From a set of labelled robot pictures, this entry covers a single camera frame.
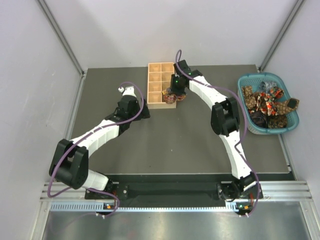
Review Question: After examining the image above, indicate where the colourful banana print tie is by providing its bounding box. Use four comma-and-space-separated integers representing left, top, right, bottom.
161, 87, 186, 104

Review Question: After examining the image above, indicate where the wooden eight-compartment box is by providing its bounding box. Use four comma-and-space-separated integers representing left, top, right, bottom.
147, 62, 177, 110

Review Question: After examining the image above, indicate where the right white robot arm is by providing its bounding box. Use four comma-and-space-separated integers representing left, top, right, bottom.
171, 60, 261, 199

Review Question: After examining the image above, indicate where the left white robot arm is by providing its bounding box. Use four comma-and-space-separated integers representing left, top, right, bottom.
49, 95, 151, 199

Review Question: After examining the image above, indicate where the teal plastic basket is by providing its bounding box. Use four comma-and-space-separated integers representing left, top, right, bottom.
237, 72, 299, 135

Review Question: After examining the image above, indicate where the dark rolled tie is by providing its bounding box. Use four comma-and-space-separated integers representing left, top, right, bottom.
249, 111, 268, 129

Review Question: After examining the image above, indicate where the blue grey tie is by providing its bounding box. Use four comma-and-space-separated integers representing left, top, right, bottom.
259, 81, 277, 93

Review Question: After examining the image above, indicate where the red floral tie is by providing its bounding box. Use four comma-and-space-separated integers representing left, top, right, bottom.
255, 87, 284, 116

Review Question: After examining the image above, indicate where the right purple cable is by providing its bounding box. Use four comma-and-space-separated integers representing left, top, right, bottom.
174, 49, 262, 217

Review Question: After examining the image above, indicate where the purple cable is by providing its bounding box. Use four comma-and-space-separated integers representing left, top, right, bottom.
46, 81, 146, 217
174, 49, 262, 217

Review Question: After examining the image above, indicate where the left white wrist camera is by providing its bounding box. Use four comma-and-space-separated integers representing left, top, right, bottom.
118, 85, 137, 98

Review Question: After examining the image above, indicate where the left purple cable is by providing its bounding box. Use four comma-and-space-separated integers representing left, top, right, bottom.
46, 81, 146, 217

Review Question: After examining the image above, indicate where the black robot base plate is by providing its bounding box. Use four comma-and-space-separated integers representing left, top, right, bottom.
105, 173, 263, 207

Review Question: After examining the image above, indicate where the grey slotted cable duct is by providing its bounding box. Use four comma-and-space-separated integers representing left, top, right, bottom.
50, 201, 249, 213

